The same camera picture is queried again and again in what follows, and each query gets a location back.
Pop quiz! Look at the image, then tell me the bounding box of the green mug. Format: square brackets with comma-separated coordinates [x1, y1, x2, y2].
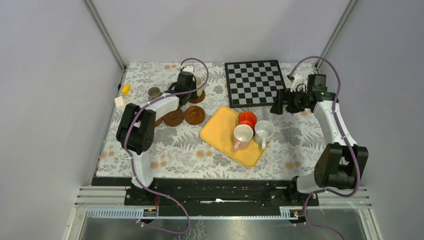
[194, 75, 204, 98]

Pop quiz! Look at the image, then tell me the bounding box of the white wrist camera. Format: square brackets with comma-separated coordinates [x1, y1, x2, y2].
[180, 65, 195, 74]
[287, 73, 307, 92]

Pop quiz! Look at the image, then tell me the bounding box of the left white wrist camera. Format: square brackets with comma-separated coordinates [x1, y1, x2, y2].
[180, 65, 195, 74]

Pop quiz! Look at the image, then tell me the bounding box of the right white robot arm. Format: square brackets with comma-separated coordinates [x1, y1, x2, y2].
[270, 74, 369, 206]

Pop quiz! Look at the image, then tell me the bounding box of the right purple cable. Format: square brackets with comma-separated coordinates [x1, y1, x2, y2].
[286, 55, 361, 240]

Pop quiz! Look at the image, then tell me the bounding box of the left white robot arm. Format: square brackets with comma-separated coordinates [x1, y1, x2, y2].
[116, 68, 197, 206]

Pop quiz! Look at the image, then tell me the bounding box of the yellow plastic tray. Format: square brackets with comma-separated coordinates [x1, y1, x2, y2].
[199, 106, 271, 168]

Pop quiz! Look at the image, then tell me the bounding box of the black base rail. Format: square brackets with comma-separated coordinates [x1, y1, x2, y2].
[123, 177, 320, 218]

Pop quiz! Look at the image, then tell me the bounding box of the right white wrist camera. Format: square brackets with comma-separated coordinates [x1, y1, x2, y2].
[287, 73, 307, 92]

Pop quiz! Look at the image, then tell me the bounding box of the brown wooden coaster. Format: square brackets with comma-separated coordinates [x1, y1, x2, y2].
[188, 90, 206, 104]
[184, 106, 206, 126]
[162, 109, 184, 127]
[154, 117, 163, 127]

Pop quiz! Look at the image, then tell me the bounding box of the white mug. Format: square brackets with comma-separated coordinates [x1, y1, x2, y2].
[253, 120, 275, 150]

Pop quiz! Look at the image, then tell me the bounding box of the small grey cup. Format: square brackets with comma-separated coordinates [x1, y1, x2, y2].
[147, 86, 163, 102]

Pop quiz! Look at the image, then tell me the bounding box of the orange enamel mug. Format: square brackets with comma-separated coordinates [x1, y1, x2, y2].
[237, 111, 258, 130]

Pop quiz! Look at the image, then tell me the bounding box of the floral tablecloth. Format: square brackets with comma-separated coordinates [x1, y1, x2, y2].
[95, 62, 326, 180]

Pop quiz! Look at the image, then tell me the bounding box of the yellow block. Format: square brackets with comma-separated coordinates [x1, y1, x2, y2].
[121, 85, 131, 96]

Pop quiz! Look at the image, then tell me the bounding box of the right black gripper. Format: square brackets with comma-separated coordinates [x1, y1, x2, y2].
[269, 88, 310, 116]

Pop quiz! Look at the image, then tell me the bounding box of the pink mug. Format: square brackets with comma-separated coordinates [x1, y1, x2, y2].
[233, 124, 254, 151]

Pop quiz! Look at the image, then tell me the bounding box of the purple cable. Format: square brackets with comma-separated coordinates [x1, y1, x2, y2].
[123, 57, 210, 235]
[286, 55, 361, 240]

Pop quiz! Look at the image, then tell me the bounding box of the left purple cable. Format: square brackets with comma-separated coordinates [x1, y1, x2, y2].
[123, 57, 210, 235]

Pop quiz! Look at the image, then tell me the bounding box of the black white chessboard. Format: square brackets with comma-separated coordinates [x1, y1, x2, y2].
[224, 60, 286, 108]

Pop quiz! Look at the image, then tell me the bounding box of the cream white block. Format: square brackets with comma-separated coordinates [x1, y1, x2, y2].
[114, 96, 126, 109]

